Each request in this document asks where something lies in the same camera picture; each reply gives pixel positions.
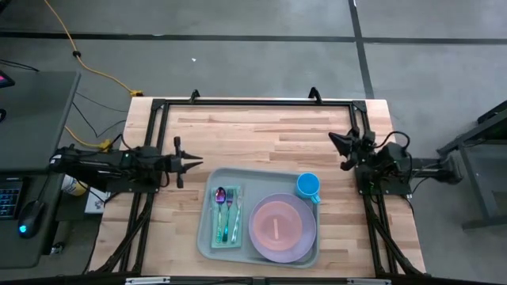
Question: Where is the black metal side table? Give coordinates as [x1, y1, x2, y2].
[437, 98, 507, 231]

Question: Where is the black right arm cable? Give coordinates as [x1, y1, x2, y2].
[375, 130, 413, 159]

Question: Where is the blue plastic cup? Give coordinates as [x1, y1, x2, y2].
[295, 172, 322, 205]

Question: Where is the grey plastic tray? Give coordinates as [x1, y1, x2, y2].
[196, 166, 321, 269]

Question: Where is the short yellow cable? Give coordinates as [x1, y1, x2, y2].
[64, 125, 114, 152]

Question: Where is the white and yellow bottle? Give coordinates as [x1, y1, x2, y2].
[61, 173, 89, 197]

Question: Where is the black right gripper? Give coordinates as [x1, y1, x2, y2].
[327, 126, 378, 172]

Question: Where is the knife with teal white handle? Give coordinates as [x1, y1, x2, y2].
[231, 188, 243, 245]

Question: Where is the white printed box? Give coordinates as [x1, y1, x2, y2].
[84, 188, 110, 215]

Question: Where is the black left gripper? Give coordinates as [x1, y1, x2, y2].
[160, 136, 204, 189]

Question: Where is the long yellow extension cable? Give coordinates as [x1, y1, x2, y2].
[43, 0, 144, 98]

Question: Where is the pink plastic plate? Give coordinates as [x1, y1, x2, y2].
[252, 200, 303, 252]

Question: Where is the grey desk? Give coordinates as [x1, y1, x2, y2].
[0, 70, 82, 270]

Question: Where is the teal cloth napkin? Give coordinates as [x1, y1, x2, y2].
[209, 184, 243, 249]

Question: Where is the lilac plastic plate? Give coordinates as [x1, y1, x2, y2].
[248, 192, 318, 264]

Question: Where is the backlit black keyboard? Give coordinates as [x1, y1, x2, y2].
[0, 180, 23, 221]

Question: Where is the thin black floor cable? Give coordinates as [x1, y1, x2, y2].
[71, 90, 128, 139]

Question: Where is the iridescent metal fork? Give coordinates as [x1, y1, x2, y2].
[221, 188, 234, 243]

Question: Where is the black computer mouse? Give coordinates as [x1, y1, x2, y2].
[17, 199, 47, 240]

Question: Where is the iridescent metal spoon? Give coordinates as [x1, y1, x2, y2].
[215, 186, 227, 245]

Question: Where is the black aluminium table frame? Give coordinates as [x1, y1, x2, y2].
[89, 86, 427, 285]

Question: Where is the pink lit screen corner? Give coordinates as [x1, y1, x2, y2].
[0, 70, 16, 89]

